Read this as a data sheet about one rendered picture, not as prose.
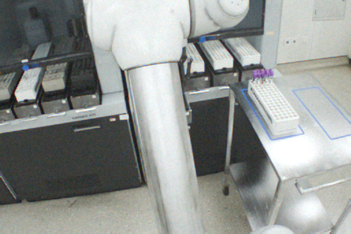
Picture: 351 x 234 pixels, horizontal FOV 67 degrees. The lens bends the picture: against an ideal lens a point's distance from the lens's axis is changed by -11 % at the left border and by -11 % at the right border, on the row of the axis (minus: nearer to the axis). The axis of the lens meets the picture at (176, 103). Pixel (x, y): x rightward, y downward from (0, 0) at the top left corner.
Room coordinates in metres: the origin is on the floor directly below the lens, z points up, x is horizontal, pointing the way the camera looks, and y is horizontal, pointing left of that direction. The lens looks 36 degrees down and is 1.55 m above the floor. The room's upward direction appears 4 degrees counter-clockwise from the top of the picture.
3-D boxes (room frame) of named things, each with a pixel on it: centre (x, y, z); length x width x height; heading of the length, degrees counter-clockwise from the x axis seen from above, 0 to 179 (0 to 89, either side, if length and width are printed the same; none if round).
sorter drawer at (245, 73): (1.60, -0.36, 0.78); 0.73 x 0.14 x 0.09; 9
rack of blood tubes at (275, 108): (0.93, -0.38, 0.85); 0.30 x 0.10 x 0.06; 6
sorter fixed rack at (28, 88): (1.29, 0.77, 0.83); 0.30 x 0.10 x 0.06; 9
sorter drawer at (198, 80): (1.56, -0.06, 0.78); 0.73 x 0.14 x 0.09; 9
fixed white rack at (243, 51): (1.47, -0.38, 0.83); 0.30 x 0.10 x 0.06; 9
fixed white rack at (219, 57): (1.45, -0.23, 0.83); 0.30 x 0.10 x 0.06; 9
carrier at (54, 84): (1.22, 0.61, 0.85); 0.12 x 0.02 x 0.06; 99
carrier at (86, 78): (1.24, 0.45, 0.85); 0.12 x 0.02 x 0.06; 99
